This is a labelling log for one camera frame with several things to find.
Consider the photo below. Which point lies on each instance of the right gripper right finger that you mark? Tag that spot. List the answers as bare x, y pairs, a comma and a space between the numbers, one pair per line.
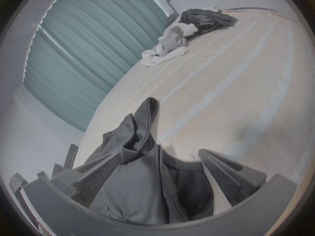
228, 178

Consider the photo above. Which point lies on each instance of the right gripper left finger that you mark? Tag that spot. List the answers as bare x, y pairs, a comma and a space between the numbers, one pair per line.
81, 181

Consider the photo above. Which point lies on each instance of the black T-shirt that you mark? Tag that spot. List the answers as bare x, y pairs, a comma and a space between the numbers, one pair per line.
152, 185

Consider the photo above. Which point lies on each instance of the bed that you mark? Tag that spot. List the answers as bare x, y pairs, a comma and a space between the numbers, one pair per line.
233, 95

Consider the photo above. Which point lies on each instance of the pile of clothes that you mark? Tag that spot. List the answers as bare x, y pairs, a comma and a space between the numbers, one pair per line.
177, 38

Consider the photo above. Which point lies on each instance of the dark grey chest of drawers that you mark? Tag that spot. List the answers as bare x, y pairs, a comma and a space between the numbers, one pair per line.
71, 156

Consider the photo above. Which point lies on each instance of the blue-green curtain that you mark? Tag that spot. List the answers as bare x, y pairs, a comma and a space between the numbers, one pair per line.
103, 28
61, 82

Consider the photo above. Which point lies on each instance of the grey bedside table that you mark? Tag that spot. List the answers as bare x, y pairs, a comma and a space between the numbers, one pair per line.
171, 19

